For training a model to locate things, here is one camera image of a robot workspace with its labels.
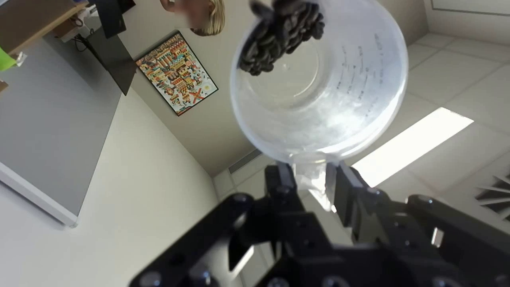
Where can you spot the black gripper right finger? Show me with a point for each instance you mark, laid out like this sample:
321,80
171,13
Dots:
353,201

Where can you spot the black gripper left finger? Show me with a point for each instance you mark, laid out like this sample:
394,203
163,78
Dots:
284,196

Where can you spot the clear plastic measuring jug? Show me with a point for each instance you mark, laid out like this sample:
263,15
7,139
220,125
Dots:
340,85

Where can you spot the dark coffee beans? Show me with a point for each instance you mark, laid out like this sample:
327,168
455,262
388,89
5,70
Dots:
281,32

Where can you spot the rectangular ceiling light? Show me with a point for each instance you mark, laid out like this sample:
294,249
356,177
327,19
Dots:
412,145

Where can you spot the ceiling air vent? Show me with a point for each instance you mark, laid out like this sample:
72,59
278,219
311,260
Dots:
494,196

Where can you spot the colourful framed picture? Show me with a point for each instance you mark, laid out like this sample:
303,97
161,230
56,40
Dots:
177,73

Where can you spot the seated person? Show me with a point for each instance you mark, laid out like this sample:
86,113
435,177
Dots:
192,16

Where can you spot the grey partition panel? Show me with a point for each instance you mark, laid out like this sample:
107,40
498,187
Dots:
48,132

